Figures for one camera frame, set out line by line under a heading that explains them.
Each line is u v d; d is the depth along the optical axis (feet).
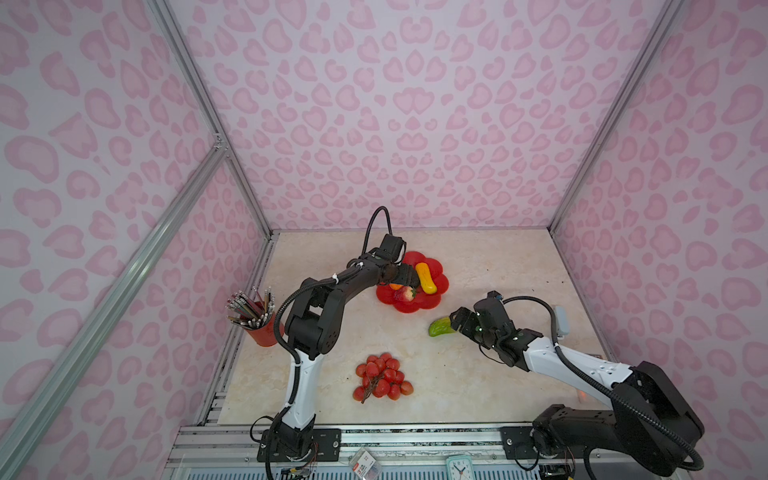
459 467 2.26
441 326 2.96
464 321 2.59
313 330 1.83
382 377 2.60
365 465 2.27
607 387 1.37
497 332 2.18
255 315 2.79
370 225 2.63
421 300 3.28
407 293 3.19
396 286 3.28
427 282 3.30
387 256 2.62
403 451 2.40
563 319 3.10
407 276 3.04
